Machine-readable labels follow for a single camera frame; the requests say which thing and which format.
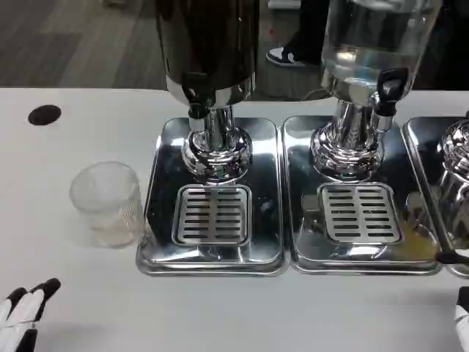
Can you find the person's shoe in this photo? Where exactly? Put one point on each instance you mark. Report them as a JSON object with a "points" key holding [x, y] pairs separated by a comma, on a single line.
{"points": [[284, 56]]}

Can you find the clear tank drink dispenser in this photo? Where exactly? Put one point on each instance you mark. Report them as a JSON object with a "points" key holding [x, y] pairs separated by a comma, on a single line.
{"points": [[373, 33]]}

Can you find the black tap of dark dispenser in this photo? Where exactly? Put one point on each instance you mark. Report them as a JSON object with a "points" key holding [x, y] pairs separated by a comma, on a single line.
{"points": [[197, 113]]}

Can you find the steel tray at counter edge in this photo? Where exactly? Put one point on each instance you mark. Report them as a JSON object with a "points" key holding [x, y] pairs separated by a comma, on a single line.
{"points": [[425, 146]]}

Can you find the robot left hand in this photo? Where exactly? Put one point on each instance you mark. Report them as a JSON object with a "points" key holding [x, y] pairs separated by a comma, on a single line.
{"points": [[18, 311]]}

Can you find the black tap of clear dispenser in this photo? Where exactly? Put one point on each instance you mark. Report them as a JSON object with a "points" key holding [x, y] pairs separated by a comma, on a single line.
{"points": [[390, 86]]}

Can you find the steel tray under dark dispenser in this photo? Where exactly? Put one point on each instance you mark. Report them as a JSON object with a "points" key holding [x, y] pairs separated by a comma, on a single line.
{"points": [[267, 205]]}

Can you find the dark tank drink dispenser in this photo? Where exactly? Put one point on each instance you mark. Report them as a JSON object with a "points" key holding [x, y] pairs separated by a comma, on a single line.
{"points": [[209, 44]]}

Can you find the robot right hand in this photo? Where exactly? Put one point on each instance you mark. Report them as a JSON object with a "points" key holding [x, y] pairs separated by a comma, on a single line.
{"points": [[463, 322]]}

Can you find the clear ribbed glass cup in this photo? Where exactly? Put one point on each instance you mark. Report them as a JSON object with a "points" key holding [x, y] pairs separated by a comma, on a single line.
{"points": [[106, 205]]}

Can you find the steel tray under clear dispenser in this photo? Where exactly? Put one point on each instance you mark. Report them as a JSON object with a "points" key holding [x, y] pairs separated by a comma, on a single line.
{"points": [[304, 234]]}

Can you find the chrome dispenser column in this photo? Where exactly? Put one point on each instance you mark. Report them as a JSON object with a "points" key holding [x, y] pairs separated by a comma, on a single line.
{"points": [[456, 154]]}

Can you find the steel slotted drip grid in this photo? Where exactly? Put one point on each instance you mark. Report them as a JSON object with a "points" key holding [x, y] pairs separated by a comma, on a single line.
{"points": [[357, 216], [210, 216]]}

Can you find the person's leg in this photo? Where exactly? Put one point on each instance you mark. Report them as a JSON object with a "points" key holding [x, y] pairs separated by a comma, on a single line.
{"points": [[308, 29]]}

